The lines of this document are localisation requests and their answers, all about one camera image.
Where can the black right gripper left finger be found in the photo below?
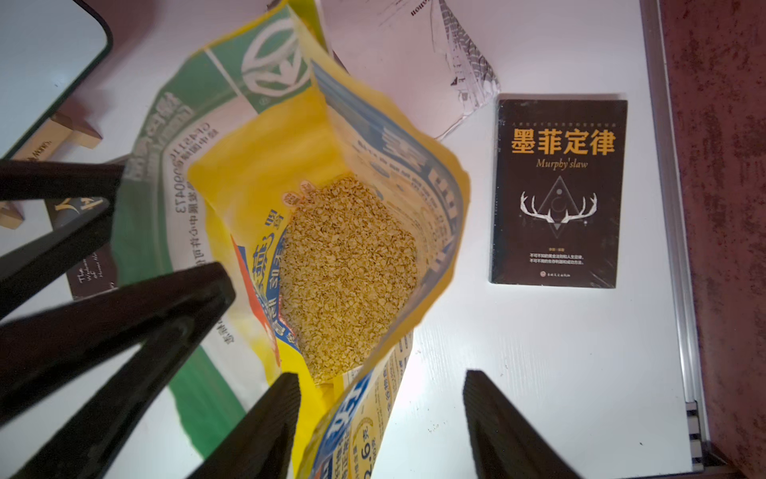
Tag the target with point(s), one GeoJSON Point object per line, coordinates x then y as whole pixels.
{"type": "Point", "coordinates": [260, 446]}

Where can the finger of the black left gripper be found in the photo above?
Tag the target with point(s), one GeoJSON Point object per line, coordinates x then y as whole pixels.
{"type": "Point", "coordinates": [166, 318]}
{"type": "Point", "coordinates": [35, 258]}

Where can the black portrait cover book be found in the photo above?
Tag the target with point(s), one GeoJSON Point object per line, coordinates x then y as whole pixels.
{"type": "Point", "coordinates": [97, 272]}

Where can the yellow oats bag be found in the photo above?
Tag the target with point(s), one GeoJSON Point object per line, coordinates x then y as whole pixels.
{"type": "Point", "coordinates": [336, 220]}

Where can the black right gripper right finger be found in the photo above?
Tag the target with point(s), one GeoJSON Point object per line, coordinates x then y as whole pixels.
{"type": "Point", "coordinates": [503, 443]}

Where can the black Murphy's law book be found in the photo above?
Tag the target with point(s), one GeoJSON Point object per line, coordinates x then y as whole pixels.
{"type": "Point", "coordinates": [559, 168]}

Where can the white board with black rim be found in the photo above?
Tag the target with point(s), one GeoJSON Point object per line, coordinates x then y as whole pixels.
{"type": "Point", "coordinates": [47, 49]}

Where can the white paper manual booklet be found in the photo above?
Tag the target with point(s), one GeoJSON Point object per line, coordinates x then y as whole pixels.
{"type": "Point", "coordinates": [415, 52]}

